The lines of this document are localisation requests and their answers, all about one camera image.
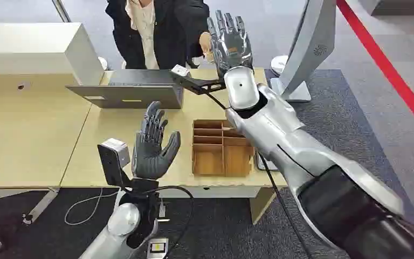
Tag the person's hand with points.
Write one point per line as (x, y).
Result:
(206, 44)

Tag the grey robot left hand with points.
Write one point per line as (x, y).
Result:
(150, 157)

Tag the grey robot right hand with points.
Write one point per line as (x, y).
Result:
(230, 50)

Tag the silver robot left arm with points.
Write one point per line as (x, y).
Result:
(123, 220)

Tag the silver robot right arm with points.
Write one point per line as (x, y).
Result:
(282, 136)

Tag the person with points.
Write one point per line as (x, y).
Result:
(178, 35)

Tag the white round base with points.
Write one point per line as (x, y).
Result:
(278, 64)
(103, 63)

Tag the wooden compartment box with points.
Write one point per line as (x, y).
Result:
(210, 161)

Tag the grey laptop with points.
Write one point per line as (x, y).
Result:
(128, 96)

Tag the grey standing monitor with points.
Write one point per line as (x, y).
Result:
(310, 46)

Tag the smartphone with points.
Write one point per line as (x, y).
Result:
(264, 166)

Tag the metal desk foot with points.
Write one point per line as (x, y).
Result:
(41, 207)

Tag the wooden desk leg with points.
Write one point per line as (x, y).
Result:
(260, 207)

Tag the red barrier tape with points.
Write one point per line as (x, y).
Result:
(389, 71)

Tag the white cabinet box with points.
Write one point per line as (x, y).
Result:
(28, 46)

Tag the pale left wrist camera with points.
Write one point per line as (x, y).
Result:
(112, 161)

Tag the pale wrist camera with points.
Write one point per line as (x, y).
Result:
(112, 161)
(192, 83)

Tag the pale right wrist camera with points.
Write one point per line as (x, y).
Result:
(192, 83)

